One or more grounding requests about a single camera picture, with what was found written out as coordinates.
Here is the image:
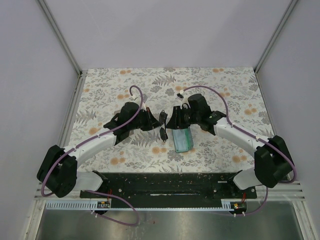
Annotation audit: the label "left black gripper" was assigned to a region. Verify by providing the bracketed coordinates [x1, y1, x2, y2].
[128, 107, 162, 132]

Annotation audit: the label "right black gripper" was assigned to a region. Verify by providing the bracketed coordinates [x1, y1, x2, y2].
[165, 106, 201, 130]

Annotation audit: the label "black aviator sunglasses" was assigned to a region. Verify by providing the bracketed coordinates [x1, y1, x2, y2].
[158, 110, 168, 143]

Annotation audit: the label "grey-blue glasses case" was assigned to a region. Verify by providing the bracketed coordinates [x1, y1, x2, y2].
[172, 127, 194, 153]

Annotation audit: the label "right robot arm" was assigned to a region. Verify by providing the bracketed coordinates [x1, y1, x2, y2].
[166, 93, 293, 198]

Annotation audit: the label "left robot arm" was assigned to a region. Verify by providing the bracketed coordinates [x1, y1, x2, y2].
[36, 102, 161, 198]

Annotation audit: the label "floral table mat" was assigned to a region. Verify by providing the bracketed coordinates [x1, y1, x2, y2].
[69, 67, 274, 172]

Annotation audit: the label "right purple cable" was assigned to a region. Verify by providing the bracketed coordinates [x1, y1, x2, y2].
[176, 84, 297, 217]

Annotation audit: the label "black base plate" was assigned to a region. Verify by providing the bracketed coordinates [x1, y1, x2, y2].
[96, 172, 257, 200]

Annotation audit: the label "white slotted cable duct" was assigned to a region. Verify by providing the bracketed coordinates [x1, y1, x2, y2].
[45, 200, 111, 211]

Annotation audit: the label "aluminium front rail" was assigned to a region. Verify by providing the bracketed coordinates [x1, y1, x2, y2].
[34, 181, 306, 201]

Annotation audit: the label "left aluminium frame post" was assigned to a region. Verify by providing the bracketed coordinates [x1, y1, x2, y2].
[36, 0, 83, 76]

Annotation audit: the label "aluminium frame post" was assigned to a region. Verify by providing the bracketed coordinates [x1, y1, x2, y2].
[36, 0, 83, 76]
[254, 0, 301, 74]

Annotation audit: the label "right aluminium frame post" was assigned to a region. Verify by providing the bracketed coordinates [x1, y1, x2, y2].
[254, 0, 301, 74]

